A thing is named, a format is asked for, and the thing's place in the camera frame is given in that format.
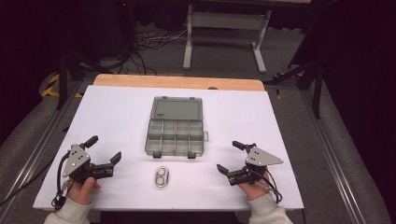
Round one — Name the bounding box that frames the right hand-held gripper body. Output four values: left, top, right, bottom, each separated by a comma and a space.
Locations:
226, 143, 284, 187

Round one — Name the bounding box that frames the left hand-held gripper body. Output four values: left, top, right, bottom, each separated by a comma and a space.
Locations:
62, 144, 115, 184

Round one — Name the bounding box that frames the small clear oval case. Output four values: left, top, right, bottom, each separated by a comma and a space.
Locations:
154, 165, 172, 189

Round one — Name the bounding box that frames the clear plastic compartment box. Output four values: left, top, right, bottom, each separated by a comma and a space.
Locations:
144, 95, 209, 160

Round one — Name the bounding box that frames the person's left hand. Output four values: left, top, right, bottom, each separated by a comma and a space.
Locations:
66, 176, 103, 206

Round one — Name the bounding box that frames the person's right hand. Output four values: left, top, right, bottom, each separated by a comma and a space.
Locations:
238, 173, 271, 202

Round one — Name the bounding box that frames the yellow black hazard tape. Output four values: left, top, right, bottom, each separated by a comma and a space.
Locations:
41, 72, 84, 99

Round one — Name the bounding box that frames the black metal stand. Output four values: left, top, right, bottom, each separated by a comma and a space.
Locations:
55, 50, 106, 110
264, 59, 325, 119

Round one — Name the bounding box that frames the dark computer tower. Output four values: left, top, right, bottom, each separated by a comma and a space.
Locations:
115, 0, 140, 52

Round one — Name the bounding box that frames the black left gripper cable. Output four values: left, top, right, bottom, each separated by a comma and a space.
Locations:
50, 150, 73, 210

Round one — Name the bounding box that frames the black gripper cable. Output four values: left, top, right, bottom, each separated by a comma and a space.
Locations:
261, 168, 284, 205
50, 150, 73, 210

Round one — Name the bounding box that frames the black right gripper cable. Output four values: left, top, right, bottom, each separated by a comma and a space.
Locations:
261, 168, 284, 205

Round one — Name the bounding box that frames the aluminium floor rail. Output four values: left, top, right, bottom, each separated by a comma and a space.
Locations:
298, 89, 366, 224
0, 79, 86, 217

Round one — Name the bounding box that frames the tangle of floor cables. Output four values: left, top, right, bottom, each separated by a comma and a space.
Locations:
122, 28, 189, 77

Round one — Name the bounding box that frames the white metal desk frame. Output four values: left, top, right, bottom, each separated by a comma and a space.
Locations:
182, 2, 273, 75

